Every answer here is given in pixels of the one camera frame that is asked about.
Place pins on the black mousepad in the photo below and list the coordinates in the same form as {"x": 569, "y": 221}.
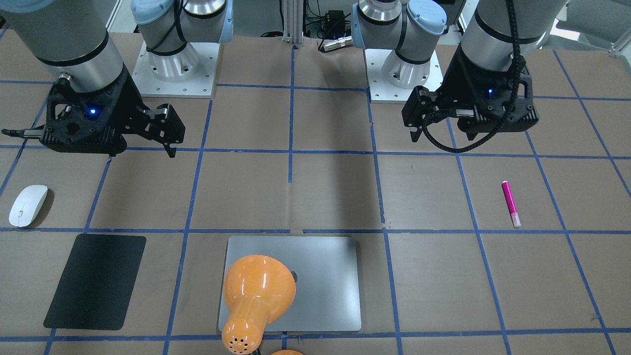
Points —
{"x": 97, "y": 283}

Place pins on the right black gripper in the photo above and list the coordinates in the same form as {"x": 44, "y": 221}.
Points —
{"x": 129, "y": 102}

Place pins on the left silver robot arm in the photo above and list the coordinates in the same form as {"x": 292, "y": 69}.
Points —
{"x": 499, "y": 35}

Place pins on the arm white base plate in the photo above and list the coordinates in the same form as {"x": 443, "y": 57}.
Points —
{"x": 188, "y": 74}
{"x": 391, "y": 81}

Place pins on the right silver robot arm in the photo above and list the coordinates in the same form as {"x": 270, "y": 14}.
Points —
{"x": 68, "y": 36}

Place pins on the orange desk lamp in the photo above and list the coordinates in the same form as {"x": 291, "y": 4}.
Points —
{"x": 257, "y": 290}

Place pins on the pink pen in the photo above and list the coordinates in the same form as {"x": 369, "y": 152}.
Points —
{"x": 510, "y": 202}

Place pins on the white computer mouse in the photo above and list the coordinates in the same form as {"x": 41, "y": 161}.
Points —
{"x": 27, "y": 205}

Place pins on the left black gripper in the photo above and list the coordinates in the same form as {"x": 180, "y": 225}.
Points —
{"x": 452, "y": 94}

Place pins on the silver notebook laptop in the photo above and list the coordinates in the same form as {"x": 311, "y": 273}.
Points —
{"x": 328, "y": 294}

